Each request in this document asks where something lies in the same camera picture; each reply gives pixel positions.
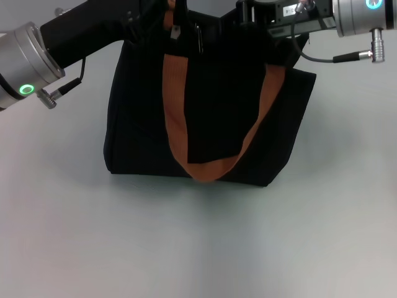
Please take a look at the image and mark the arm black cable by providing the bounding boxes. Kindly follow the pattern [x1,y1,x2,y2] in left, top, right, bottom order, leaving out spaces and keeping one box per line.
[36,7,86,110]
[291,0,386,63]

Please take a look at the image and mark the black bag with orange handles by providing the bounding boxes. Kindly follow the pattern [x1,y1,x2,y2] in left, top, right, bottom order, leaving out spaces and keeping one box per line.
[104,0,317,188]

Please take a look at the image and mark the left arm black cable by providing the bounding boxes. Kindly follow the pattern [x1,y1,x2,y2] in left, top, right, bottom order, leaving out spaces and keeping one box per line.
[36,7,86,110]

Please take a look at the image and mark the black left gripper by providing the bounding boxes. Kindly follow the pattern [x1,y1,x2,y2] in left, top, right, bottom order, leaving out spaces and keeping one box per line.
[39,0,167,71]

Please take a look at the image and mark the silver zipper pull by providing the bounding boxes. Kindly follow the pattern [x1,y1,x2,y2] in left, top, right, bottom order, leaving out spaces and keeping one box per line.
[194,22,205,54]

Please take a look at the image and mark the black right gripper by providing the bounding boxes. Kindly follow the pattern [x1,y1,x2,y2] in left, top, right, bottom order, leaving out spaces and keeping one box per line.
[236,0,338,37]

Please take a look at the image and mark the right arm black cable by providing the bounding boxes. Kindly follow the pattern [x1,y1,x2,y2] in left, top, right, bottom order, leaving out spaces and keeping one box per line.
[291,0,386,63]

